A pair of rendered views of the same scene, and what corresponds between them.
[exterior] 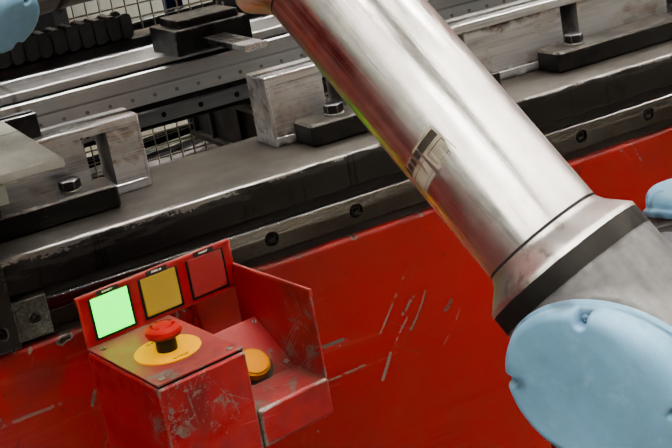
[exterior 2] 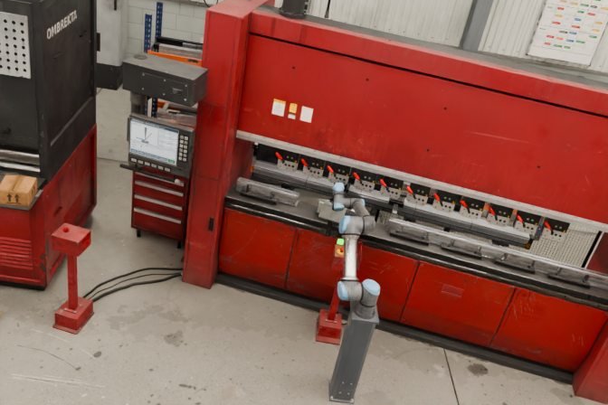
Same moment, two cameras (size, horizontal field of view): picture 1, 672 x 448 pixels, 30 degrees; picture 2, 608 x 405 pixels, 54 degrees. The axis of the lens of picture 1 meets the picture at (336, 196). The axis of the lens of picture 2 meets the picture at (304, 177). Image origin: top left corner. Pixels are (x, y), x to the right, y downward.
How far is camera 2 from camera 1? 3.23 m
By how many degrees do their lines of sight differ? 32
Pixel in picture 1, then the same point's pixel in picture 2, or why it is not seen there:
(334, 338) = (375, 262)
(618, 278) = (346, 284)
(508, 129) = (350, 266)
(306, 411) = not seen: hidden behind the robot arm
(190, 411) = (337, 261)
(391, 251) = (391, 257)
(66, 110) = (367, 200)
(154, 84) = (384, 204)
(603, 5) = (460, 242)
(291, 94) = (393, 225)
